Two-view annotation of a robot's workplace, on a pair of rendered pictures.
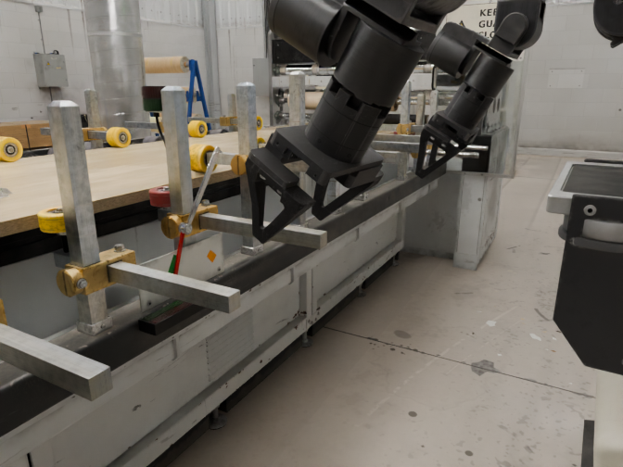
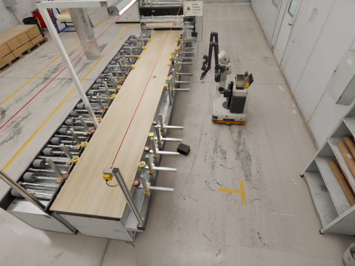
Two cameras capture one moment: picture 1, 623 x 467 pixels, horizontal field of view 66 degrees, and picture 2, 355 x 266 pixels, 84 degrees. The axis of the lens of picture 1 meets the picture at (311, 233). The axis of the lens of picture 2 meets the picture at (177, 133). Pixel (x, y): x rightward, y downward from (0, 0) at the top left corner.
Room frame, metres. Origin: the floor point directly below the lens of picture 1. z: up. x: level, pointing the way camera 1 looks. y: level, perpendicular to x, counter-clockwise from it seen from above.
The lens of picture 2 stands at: (-2.34, 1.48, 2.85)
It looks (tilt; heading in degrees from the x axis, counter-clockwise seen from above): 46 degrees down; 341
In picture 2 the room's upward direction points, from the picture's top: 4 degrees counter-clockwise
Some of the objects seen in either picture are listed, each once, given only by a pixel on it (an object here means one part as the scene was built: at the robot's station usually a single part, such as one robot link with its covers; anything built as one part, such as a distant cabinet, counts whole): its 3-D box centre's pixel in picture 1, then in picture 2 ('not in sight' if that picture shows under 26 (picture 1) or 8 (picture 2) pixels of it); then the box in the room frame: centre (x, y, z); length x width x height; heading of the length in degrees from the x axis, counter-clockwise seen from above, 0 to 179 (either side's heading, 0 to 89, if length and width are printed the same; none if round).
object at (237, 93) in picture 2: not in sight; (236, 93); (0.30, -0.67, 0.59); 0.55 x 0.34 x 0.83; 149
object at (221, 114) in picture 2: not in sight; (228, 110); (0.34, -0.59, 0.16); 0.67 x 0.64 x 0.25; 59
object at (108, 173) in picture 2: not in sight; (127, 200); (-1.41, 1.68, 1.20); 0.15 x 0.12 x 1.00; 151
